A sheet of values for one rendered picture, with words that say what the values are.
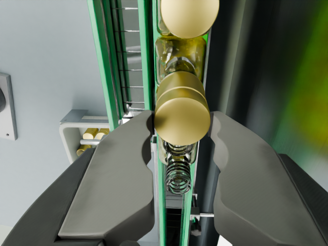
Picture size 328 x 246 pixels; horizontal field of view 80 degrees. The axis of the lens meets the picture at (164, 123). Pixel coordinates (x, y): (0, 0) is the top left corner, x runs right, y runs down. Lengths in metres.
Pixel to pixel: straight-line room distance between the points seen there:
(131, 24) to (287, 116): 0.31
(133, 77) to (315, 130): 0.34
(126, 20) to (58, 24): 0.24
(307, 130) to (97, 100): 0.55
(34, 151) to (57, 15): 0.50
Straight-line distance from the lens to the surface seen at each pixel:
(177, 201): 0.69
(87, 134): 0.65
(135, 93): 0.46
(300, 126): 0.24
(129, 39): 0.43
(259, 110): 0.33
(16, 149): 0.92
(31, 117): 0.79
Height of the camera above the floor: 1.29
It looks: 58 degrees down
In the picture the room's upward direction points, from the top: 174 degrees counter-clockwise
